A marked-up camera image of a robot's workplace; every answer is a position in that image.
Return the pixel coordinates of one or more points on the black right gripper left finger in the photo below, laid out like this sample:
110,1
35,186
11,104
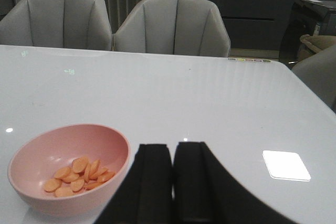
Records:
145,195

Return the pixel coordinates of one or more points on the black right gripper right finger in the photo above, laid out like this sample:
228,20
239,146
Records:
205,192

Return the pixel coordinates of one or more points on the orange ham slices pile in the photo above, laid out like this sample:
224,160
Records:
79,177

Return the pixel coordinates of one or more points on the pink plastic bowl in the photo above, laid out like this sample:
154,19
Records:
37,160

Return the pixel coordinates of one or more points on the coloured dots sticker strip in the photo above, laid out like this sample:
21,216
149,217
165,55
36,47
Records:
250,60

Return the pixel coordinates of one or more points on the grey chair at side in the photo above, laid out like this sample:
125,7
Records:
318,73

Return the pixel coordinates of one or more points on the right grey upholstered chair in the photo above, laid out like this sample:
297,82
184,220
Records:
174,27

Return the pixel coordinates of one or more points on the grey upholstered chair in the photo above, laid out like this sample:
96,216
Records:
174,27
74,24

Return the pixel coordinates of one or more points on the beige cushion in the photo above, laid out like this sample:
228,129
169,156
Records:
317,43

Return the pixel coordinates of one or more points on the left grey upholstered chair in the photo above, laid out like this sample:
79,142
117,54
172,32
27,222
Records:
74,24

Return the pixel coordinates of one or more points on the dark glossy appliance box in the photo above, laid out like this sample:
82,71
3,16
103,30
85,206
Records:
307,17

